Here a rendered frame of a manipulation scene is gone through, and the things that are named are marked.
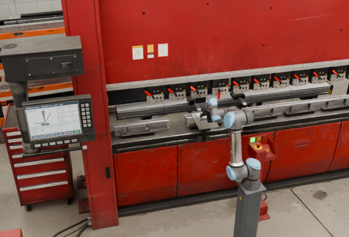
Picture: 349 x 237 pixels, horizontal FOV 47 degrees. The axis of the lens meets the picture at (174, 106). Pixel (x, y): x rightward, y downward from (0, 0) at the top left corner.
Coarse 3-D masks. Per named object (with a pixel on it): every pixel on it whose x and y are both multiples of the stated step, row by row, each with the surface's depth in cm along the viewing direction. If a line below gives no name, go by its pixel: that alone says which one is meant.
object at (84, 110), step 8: (72, 96) 276; (80, 96) 276; (88, 96) 276; (24, 104) 266; (32, 104) 267; (40, 104) 268; (80, 104) 276; (88, 104) 277; (24, 112) 268; (80, 112) 279; (88, 112) 280; (80, 120) 281; (88, 120) 283; (88, 128) 286; (56, 136) 283; (64, 136) 284; (72, 136) 286; (80, 136) 287; (88, 136) 289; (32, 144) 281; (40, 144) 282; (48, 144) 284; (56, 144) 286; (64, 144) 288
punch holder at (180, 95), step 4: (168, 84) 353; (172, 84) 351; (176, 84) 352; (180, 84) 353; (184, 84) 354; (172, 88) 353; (176, 88) 354; (180, 88) 355; (184, 88) 356; (168, 92) 359; (176, 92) 355; (180, 92) 356; (184, 92) 357; (168, 96) 361; (172, 96) 356; (176, 96) 358; (180, 96) 358; (184, 96) 359; (172, 100) 358; (176, 100) 359
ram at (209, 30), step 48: (144, 0) 310; (192, 0) 319; (240, 0) 329; (288, 0) 339; (336, 0) 350; (144, 48) 329; (192, 48) 339; (240, 48) 350; (288, 48) 362; (336, 48) 374
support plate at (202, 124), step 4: (192, 116) 369; (196, 116) 369; (196, 120) 363; (204, 120) 363; (196, 124) 358; (200, 124) 357; (204, 124) 357; (208, 124) 357; (212, 124) 357; (216, 124) 357; (200, 128) 351; (204, 128) 352; (208, 128) 353
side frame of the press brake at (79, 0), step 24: (72, 0) 277; (96, 0) 281; (72, 24) 285; (96, 24) 289; (96, 48) 297; (96, 72) 306; (96, 96) 316; (96, 120) 326; (96, 144) 337; (96, 168) 348; (96, 192) 361; (96, 216) 374
